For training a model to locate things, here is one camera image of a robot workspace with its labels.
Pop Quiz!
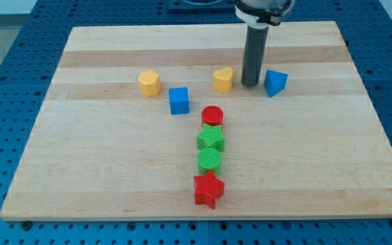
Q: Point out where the blue cube block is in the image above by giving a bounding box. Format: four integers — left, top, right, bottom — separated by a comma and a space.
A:
169, 87, 190, 115

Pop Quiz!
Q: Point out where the green star block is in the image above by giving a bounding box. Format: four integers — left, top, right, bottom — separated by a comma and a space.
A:
196, 124, 225, 152

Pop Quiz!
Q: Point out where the red cylinder block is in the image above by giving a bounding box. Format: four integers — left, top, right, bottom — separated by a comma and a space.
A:
201, 105, 224, 126

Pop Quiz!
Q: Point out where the red star block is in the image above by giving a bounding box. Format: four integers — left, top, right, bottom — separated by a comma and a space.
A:
193, 170, 225, 209

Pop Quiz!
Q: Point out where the light wooden board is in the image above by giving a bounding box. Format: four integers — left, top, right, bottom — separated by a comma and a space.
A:
0, 21, 392, 221

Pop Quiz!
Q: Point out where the yellow heart block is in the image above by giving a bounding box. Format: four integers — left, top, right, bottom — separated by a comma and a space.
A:
212, 67, 233, 93

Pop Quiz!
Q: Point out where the white black robot arm flange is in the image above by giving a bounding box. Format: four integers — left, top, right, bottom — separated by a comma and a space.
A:
234, 0, 296, 29

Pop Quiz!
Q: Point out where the yellow hexagon block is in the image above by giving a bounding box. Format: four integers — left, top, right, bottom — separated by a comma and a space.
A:
137, 70, 161, 97

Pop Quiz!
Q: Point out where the blue triangle block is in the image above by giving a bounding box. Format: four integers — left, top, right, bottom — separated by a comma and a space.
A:
264, 70, 289, 97

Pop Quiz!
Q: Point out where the green cylinder block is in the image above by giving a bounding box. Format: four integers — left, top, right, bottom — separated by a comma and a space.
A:
197, 148, 222, 176

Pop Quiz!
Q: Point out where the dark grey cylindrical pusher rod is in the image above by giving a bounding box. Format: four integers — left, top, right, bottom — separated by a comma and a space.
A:
241, 26, 269, 87

